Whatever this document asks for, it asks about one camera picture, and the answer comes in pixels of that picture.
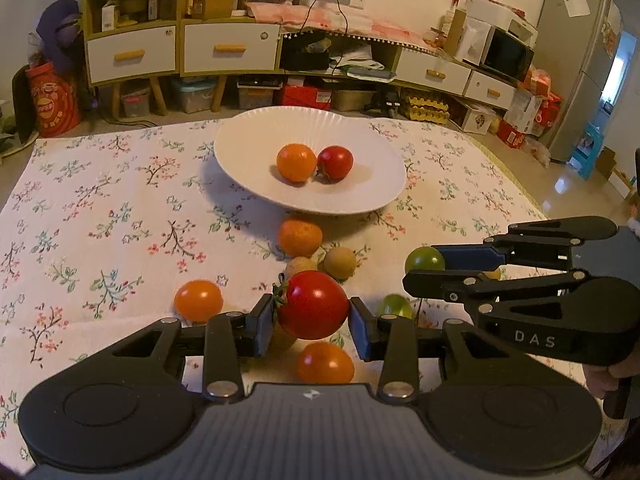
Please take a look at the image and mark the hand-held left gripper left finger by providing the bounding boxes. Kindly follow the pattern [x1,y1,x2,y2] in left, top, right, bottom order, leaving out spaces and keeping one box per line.
[102,292,276,403]

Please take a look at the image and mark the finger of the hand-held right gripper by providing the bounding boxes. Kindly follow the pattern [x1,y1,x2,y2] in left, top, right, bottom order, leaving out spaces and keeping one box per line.
[402,269,590,311]
[432,216,618,272]

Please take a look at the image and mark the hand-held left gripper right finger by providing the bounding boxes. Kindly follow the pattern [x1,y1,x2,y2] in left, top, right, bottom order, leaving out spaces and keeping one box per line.
[348,296,523,403]

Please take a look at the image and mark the green tomato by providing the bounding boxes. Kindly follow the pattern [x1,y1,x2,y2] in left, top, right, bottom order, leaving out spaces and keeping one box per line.
[377,294,414,320]
[404,246,446,275]

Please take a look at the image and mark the orange tomato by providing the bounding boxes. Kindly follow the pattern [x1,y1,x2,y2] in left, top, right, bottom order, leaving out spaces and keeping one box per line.
[296,342,356,384]
[173,280,224,322]

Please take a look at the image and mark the red tomato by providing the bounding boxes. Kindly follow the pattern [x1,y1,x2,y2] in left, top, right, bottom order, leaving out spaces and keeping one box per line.
[317,145,355,182]
[272,270,351,340]

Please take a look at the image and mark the orange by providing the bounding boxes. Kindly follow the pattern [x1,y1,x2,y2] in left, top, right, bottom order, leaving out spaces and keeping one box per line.
[277,218,324,257]
[276,143,319,183]

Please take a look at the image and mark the white ribbed plate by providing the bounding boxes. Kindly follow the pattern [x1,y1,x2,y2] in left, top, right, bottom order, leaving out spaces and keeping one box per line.
[213,106,407,216]

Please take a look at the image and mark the person's right hand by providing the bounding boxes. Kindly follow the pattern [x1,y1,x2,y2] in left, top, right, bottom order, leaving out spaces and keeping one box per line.
[583,365,608,398]

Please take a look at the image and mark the red gift box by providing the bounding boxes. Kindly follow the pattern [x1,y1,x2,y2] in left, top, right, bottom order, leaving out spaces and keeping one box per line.
[497,120,528,148]

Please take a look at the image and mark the white patterned carton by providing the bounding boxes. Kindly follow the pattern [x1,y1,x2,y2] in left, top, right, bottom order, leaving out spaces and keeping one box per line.
[457,102,498,135]

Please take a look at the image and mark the white brown carton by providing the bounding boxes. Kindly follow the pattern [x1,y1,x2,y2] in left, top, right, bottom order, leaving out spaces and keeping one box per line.
[505,87,543,136]

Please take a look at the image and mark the stack of yellow egg cartons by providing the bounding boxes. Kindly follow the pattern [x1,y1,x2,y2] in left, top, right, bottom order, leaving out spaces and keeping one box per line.
[400,90,451,126]

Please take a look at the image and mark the brown cardboard box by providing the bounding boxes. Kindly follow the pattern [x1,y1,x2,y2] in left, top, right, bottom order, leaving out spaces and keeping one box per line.
[595,146,618,181]

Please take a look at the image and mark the white floral tablecloth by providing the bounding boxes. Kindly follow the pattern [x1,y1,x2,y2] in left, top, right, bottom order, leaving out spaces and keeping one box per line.
[0,116,626,480]

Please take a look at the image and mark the orange red bags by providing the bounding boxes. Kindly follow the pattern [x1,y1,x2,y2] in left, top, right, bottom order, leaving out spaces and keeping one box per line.
[522,67,563,128]

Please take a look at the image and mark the beige storage box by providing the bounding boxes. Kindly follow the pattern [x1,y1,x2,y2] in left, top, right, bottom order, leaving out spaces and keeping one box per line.
[331,87,376,112]

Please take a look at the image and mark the grey refrigerator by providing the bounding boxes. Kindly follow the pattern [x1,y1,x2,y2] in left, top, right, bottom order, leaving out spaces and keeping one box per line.
[547,0,623,163]

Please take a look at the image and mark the black microwave oven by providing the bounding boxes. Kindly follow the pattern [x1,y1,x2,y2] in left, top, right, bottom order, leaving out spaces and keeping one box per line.
[480,27,536,83]

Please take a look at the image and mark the white appliance box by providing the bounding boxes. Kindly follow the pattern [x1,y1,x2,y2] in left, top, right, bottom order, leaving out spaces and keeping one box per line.
[457,15,496,66]

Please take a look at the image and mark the red cardboard box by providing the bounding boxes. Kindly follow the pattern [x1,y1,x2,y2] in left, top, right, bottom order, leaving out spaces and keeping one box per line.
[280,85,332,112]

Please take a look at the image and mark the pile of papers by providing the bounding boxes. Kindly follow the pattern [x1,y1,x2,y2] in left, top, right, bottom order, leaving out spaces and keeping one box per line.
[330,42,396,81]

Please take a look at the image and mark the clear box black lid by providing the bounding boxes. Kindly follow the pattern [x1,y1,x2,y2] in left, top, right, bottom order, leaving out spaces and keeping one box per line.
[236,76,283,110]

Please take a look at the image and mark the clear box blue lid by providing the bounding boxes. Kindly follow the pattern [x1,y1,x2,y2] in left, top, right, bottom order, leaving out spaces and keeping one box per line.
[170,77,218,114]

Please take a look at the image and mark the long yellow media cabinet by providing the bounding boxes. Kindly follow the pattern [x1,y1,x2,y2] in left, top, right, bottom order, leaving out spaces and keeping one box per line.
[280,30,518,111]

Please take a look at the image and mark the clear storage box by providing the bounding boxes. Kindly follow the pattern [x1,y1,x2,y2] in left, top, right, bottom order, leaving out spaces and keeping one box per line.
[120,82,152,120]

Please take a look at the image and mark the pink patterned cloth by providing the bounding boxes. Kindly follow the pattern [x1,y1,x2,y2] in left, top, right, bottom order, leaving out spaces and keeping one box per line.
[245,1,443,53]

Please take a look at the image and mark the red orange bucket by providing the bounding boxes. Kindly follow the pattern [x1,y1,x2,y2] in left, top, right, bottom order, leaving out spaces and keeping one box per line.
[25,60,83,137]

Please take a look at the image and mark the low yellow cabinet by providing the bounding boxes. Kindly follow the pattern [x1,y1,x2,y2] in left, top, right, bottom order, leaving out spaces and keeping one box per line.
[179,16,283,113]

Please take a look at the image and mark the wooden box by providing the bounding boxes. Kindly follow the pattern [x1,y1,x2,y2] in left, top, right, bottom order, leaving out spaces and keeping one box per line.
[192,0,236,20]

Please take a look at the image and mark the black flat case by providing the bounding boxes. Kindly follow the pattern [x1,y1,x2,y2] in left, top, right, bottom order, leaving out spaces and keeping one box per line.
[12,67,38,146]

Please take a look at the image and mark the tall yellow cabinet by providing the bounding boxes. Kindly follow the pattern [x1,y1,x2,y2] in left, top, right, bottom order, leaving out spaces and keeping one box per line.
[81,0,183,117]

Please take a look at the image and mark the purple plush toy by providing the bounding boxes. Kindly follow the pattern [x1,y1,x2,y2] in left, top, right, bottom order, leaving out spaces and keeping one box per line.
[34,0,83,76]

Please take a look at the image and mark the white drawer wooden handle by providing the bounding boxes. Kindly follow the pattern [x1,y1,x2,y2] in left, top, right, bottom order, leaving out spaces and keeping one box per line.
[465,70,516,108]
[183,24,280,73]
[395,49,473,96]
[86,25,178,86]

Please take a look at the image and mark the black power cable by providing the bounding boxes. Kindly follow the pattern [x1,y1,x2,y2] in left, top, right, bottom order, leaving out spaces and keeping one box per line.
[300,0,351,76]

